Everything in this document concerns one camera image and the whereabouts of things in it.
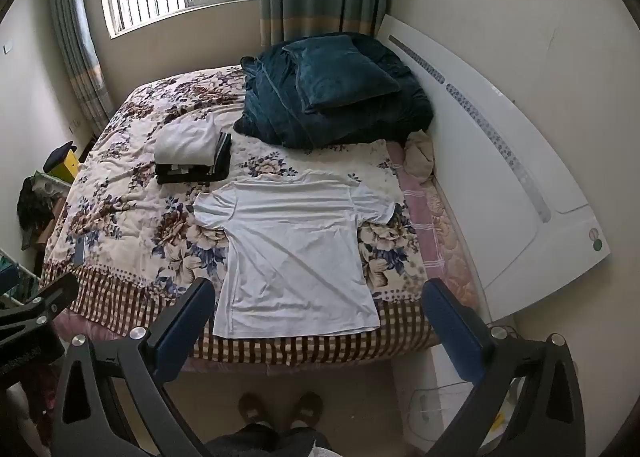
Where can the white bedside cabinet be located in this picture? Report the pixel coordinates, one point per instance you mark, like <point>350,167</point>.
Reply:
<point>420,387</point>

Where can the dark teal pillow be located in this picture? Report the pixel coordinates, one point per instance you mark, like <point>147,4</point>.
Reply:
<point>340,72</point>

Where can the dark teal quilt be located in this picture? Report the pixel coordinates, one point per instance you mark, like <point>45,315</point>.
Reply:
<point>350,122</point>

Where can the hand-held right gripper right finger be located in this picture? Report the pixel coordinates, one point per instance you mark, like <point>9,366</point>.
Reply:
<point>451,327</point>

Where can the yellow box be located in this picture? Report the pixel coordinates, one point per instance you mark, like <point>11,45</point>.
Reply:
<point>67,168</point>

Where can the narrow grey-green curtain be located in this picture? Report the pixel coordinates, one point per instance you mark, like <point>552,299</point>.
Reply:
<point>80,47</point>

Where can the pink striped bed sheet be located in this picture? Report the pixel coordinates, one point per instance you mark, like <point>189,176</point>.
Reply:
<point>430,227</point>

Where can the brown slipper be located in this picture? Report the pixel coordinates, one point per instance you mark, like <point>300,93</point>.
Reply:
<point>307,408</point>
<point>254,407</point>

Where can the white bed headboard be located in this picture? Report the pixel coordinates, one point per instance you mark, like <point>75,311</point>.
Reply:
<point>500,177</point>

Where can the folded white garment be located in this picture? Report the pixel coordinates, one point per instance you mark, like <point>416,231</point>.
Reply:
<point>185,139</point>

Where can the white t-shirt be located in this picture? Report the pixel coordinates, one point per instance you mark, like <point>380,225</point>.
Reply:
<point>295,257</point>

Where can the beige cloth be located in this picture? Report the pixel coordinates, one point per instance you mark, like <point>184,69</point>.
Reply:
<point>419,157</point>

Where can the stack of folded clothes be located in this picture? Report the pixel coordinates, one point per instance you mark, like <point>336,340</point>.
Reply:
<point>200,173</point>

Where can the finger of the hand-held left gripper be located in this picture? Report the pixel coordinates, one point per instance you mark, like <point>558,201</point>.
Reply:
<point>52,294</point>

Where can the dark cap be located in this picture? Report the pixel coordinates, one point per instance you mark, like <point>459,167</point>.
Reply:
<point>60,152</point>

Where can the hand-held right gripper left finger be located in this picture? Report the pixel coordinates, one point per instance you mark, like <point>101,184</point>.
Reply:
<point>184,328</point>

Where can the dark hanging clothes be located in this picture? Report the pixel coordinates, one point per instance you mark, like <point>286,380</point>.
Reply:
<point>32,209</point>

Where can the floral checked blanket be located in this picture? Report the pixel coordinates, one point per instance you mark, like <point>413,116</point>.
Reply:
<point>130,197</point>

